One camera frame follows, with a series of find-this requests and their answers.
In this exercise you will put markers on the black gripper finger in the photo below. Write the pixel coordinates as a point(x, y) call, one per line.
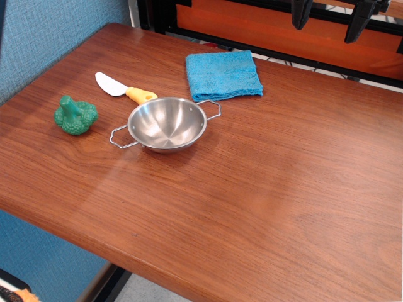
point(362, 12)
point(300, 10)

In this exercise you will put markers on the blue cloth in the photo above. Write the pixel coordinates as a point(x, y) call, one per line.
point(221, 76)

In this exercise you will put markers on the green toy broccoli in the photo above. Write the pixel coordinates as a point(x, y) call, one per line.
point(75, 117)

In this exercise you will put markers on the orange black object at corner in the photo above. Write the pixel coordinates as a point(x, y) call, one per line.
point(14, 289)

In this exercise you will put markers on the small steel two-handled bowl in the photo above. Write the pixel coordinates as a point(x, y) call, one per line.
point(168, 125)

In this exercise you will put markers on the toy knife yellow handle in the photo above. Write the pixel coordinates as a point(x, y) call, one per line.
point(115, 89)

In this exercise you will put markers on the black table leg frame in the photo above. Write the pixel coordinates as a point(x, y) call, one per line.
point(106, 285)

